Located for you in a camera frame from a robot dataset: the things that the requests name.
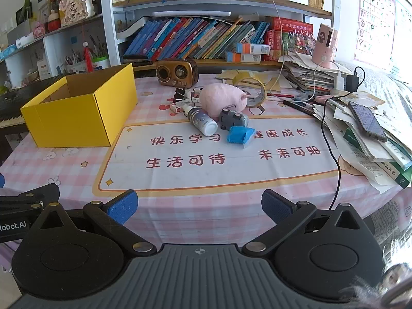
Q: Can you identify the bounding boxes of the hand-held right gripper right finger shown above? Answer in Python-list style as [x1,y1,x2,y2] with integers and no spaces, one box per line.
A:
[241,189,371,255]

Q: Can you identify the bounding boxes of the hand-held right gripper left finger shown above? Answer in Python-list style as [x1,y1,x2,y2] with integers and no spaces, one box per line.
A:
[30,189,154,253]

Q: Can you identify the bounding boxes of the yellow cardboard box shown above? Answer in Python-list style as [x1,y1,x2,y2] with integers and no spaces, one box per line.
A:
[20,63,139,149]

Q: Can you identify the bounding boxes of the grey toy truck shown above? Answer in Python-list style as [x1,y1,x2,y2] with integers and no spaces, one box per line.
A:
[219,109,249,131]

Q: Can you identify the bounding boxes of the white spray bottle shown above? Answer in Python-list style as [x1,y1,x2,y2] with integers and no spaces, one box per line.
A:
[182,105,218,136]

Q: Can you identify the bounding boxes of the pink plush pig toy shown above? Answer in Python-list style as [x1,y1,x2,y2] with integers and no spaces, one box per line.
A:
[200,83,249,118]

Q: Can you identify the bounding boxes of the desktop with pink checked cloth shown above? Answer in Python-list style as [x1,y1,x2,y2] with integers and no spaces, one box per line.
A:
[0,61,406,255]

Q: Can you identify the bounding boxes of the black electronic keyboard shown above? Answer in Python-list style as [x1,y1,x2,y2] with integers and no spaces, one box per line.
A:
[0,76,66,129]

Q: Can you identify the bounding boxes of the pile of papers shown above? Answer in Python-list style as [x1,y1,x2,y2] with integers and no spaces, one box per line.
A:
[283,55,412,194]

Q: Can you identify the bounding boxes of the black marker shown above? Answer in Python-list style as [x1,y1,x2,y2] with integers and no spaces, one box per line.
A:
[282,100,314,115]

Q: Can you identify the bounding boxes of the yellowish tape roll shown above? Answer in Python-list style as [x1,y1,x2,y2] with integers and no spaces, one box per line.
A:
[233,71,267,107]

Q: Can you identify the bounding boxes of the small red white box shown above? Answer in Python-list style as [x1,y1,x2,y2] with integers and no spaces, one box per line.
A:
[169,100,194,114]

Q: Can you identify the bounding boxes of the dark smartphone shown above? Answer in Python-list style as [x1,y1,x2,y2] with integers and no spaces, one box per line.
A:
[348,101,388,143]

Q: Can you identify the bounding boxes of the white pen holder with pens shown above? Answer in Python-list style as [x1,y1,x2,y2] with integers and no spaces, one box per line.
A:
[64,47,88,74]

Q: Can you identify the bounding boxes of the blue tissue pack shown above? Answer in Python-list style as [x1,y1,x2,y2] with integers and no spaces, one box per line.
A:
[0,44,18,61]

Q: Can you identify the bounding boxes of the white cube shelf unit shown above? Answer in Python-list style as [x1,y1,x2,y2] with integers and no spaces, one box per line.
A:
[0,13,111,87]

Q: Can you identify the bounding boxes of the white can with green lid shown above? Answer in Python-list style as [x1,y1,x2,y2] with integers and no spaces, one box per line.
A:
[92,55,110,70]

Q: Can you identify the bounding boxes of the red tassel ornament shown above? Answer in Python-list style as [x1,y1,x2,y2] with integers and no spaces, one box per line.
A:
[82,40,94,73]

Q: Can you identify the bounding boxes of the white tissue pack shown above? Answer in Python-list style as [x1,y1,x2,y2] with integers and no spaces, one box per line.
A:
[14,33,35,49]

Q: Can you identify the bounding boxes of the brown retro radio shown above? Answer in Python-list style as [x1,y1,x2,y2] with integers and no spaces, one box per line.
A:
[156,58,198,87]

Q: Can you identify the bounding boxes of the blue orange small carton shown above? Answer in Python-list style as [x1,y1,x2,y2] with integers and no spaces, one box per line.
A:
[236,43,271,55]
[226,52,262,63]

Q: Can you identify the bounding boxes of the red patterned carton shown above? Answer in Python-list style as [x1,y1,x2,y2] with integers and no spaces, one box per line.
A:
[264,30,284,61]

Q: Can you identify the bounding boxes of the pink cylindrical desk device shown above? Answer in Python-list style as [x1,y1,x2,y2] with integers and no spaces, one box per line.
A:
[311,23,341,69]

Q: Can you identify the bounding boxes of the red white doll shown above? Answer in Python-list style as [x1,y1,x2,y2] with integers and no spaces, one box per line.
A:
[48,10,62,32]

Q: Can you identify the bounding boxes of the white thick book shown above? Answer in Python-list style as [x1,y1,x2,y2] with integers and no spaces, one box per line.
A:
[116,16,147,41]

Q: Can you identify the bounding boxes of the row of colourful thin books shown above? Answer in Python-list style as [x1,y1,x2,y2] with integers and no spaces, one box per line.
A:
[124,16,314,62]

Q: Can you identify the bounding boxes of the white wooden bookshelf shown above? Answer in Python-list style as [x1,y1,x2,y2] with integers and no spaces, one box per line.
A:
[100,0,333,70]

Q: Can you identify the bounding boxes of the white flowered ceramic figurine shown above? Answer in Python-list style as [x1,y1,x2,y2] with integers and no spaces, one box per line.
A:
[59,0,96,27]

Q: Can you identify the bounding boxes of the white light bar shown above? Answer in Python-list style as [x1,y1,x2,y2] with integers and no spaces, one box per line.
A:
[152,11,231,17]

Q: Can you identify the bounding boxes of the black cable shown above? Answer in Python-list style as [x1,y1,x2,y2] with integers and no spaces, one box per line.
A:
[321,66,366,211]

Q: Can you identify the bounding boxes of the white cable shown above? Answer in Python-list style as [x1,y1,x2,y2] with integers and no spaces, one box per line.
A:
[249,0,287,92]

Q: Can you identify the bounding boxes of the alphabet wall poster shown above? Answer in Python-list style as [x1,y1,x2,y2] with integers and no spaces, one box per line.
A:
[354,0,397,70]

